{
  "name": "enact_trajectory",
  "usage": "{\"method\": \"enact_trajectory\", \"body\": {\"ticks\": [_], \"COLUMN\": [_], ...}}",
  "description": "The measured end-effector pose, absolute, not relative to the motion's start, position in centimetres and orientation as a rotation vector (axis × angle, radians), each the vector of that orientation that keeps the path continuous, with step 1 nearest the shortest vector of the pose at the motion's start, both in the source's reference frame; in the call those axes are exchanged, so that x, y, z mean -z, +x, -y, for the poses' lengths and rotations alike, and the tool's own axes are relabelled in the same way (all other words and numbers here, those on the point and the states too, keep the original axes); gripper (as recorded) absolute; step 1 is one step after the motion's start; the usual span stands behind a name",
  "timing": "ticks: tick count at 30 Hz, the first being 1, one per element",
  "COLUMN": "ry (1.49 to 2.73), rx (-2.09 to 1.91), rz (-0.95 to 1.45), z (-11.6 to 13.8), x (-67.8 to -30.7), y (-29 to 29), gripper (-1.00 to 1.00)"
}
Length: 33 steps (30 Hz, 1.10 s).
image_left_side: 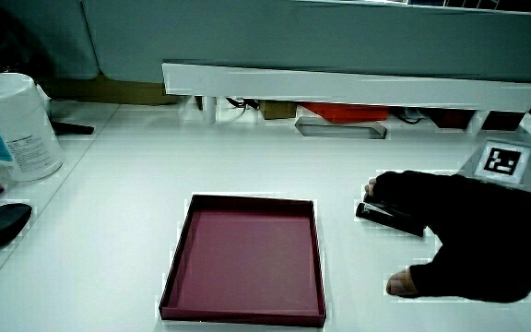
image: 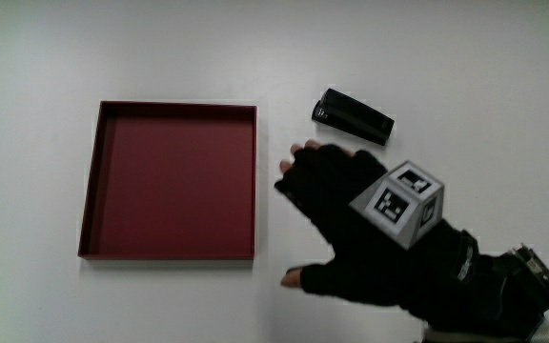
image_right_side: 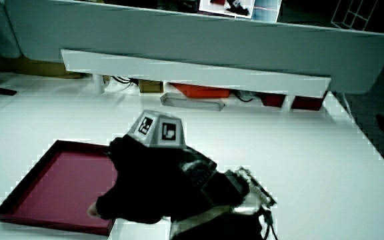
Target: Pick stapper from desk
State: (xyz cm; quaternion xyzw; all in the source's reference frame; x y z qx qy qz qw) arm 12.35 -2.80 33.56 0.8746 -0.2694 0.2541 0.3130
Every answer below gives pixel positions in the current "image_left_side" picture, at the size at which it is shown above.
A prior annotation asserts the person's right hand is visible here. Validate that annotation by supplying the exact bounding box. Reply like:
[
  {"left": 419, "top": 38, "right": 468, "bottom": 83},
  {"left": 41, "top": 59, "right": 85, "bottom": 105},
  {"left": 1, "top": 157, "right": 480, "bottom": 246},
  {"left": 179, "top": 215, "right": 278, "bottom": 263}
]
[{"left": 364, "top": 137, "right": 531, "bottom": 305}]

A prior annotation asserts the black stapler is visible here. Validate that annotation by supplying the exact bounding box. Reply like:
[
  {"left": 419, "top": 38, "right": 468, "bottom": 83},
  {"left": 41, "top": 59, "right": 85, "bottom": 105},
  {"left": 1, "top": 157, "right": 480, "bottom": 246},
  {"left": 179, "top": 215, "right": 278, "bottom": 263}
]
[{"left": 355, "top": 193, "right": 428, "bottom": 239}]

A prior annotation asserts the grey desk partition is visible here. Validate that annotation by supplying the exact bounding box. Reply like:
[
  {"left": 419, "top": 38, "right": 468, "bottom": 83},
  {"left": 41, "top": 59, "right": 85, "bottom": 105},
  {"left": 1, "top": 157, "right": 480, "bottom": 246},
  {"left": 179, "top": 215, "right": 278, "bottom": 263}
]
[{"left": 80, "top": 0, "right": 531, "bottom": 106}]

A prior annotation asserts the white desk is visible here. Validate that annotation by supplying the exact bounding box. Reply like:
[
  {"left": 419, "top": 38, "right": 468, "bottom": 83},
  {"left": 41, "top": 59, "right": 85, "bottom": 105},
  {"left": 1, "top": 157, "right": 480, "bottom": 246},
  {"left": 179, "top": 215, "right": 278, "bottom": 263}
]
[{"left": 0, "top": 99, "right": 531, "bottom": 332}]

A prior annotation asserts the dark red box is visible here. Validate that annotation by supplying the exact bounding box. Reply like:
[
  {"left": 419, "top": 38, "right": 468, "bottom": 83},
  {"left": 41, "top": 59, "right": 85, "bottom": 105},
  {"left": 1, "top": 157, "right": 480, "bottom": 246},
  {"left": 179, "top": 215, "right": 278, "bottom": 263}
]
[{"left": 425, "top": 108, "right": 477, "bottom": 131}]

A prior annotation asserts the orange box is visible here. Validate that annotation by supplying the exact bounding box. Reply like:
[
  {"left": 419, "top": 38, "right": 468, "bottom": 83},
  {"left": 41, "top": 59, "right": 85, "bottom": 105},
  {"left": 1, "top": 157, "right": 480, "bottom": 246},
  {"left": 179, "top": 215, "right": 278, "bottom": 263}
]
[{"left": 299, "top": 101, "right": 391, "bottom": 125}]

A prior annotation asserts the white desktop riser shelf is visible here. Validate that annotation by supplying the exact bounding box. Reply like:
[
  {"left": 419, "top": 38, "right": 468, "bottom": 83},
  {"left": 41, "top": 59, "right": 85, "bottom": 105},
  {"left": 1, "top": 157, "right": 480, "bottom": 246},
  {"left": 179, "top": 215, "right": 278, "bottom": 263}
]
[{"left": 161, "top": 62, "right": 531, "bottom": 136}]

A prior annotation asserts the maroon shallow tray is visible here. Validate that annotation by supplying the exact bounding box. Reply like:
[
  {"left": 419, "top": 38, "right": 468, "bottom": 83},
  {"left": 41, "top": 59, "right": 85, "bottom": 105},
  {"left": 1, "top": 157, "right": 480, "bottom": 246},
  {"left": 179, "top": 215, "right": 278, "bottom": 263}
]
[{"left": 158, "top": 193, "right": 328, "bottom": 329}]

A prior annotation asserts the small brown box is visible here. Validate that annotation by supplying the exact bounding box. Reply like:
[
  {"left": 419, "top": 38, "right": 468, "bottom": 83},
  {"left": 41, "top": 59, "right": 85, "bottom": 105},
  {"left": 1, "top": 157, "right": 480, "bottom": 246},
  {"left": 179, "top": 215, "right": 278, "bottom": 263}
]
[{"left": 258, "top": 100, "right": 299, "bottom": 121}]

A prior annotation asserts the brown cardboard box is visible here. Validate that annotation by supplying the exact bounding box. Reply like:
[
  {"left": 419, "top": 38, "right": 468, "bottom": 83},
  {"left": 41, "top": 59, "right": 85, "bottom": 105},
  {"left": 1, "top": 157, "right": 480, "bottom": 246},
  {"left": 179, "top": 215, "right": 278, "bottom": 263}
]
[{"left": 39, "top": 75, "right": 180, "bottom": 107}]

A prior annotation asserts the flat black object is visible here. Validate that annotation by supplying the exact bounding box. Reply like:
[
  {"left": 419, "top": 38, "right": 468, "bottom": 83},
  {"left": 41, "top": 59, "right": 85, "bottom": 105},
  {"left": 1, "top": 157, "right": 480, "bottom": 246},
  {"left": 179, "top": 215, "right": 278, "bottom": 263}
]
[{"left": 50, "top": 120, "right": 96, "bottom": 136}]

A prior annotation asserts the grey chair back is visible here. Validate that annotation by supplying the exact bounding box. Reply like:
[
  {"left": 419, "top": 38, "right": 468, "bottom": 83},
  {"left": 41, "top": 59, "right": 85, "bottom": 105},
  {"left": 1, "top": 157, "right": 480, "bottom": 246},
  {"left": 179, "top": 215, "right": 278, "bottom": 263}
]
[{"left": 0, "top": 0, "right": 101, "bottom": 81}]

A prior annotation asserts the white wipes canister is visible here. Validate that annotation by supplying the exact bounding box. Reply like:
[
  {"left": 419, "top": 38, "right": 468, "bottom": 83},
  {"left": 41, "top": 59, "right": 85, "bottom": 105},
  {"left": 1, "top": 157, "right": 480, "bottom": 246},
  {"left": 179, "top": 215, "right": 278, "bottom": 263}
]
[{"left": 0, "top": 72, "right": 65, "bottom": 183}]

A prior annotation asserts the black computer mouse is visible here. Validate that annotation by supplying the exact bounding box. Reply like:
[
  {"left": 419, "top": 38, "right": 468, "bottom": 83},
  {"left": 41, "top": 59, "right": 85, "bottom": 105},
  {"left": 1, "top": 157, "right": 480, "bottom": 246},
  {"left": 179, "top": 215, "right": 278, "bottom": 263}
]
[{"left": 0, "top": 202, "right": 34, "bottom": 249}]

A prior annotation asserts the black cable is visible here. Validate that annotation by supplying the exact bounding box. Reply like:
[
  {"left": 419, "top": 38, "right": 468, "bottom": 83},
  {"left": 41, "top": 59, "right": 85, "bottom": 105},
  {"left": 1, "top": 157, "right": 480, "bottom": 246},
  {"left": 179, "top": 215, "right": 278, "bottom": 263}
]
[{"left": 224, "top": 96, "right": 261, "bottom": 112}]

